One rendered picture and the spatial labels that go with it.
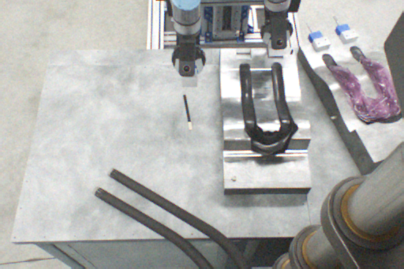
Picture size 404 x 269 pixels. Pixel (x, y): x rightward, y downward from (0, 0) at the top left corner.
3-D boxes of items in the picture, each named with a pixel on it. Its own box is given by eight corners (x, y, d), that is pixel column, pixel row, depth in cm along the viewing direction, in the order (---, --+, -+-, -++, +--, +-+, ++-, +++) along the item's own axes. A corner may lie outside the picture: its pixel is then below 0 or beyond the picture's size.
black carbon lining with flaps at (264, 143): (237, 65, 148) (239, 49, 139) (283, 65, 148) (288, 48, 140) (243, 158, 131) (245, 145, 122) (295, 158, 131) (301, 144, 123)
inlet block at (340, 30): (326, 22, 163) (329, 13, 158) (338, 19, 163) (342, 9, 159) (342, 49, 156) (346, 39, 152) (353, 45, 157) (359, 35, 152)
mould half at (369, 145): (297, 54, 159) (302, 35, 149) (360, 37, 163) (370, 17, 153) (361, 176, 135) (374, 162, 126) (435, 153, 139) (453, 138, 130)
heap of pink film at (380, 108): (323, 68, 149) (328, 54, 142) (369, 54, 151) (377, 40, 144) (358, 131, 137) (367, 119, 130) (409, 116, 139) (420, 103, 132)
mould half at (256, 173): (218, 63, 157) (219, 40, 145) (289, 62, 157) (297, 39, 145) (223, 195, 132) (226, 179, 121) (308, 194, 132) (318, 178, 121)
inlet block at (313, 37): (299, 29, 161) (302, 20, 156) (312, 26, 162) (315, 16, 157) (314, 56, 155) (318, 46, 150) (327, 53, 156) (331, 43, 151)
